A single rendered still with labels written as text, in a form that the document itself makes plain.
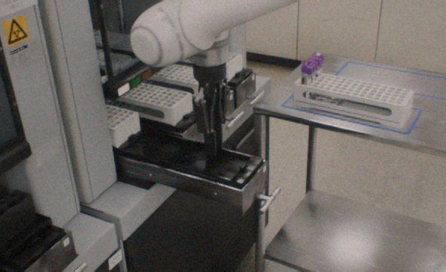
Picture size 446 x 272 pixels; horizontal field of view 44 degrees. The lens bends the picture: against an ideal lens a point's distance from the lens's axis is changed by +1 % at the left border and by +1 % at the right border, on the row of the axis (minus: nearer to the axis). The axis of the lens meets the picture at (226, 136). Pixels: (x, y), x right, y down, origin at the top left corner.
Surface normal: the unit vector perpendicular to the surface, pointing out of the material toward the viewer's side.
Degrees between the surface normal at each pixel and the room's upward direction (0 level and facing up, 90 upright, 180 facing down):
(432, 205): 0
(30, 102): 90
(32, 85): 90
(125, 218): 90
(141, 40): 94
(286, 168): 0
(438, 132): 0
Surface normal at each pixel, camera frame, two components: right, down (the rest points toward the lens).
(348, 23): -0.47, 0.46
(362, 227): -0.03, -0.86
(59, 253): 0.88, 0.22
